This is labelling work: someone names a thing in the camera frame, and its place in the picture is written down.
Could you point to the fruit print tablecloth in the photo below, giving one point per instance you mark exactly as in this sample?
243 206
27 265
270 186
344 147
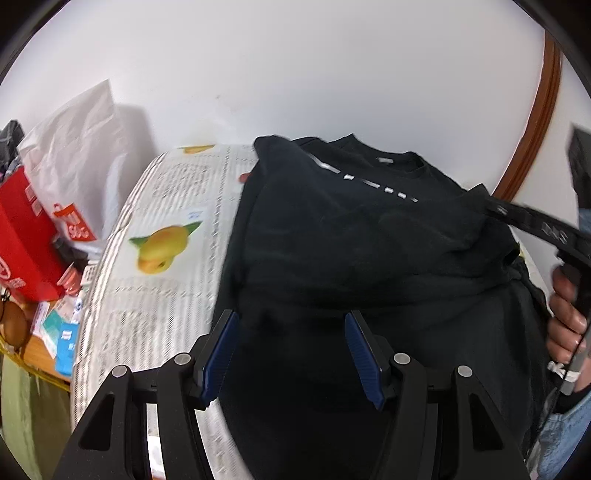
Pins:
152 300

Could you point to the brown wooden door frame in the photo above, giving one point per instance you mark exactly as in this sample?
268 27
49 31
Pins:
540 115

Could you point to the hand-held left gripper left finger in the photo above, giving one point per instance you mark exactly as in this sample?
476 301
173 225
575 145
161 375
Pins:
217 360

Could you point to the blue packet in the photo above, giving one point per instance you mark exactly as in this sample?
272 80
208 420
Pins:
67 348

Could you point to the black t-shirt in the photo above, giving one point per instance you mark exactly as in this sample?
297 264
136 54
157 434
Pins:
346 240

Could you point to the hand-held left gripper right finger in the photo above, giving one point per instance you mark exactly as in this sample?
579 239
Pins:
364 360

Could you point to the small packets on side table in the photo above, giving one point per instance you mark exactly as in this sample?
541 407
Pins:
46 323

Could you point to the brown round eyeglasses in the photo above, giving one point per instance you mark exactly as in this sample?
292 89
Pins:
11 325

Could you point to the green cloth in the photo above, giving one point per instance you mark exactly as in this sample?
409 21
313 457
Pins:
23 424

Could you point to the black crumpled bag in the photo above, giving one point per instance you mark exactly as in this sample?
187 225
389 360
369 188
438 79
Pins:
69 254

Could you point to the person's right forearm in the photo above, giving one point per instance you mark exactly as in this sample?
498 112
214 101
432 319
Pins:
563 438

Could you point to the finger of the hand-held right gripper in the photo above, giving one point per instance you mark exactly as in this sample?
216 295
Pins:
517 214

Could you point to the red cardboard box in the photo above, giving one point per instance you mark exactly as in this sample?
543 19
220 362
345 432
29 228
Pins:
23 240

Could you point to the white plastic bag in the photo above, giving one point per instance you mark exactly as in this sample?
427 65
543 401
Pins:
78 152

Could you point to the person's right hand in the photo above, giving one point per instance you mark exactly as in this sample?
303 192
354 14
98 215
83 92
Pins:
565 318

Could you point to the dark grey bag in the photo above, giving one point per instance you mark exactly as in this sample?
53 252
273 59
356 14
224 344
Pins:
10 143

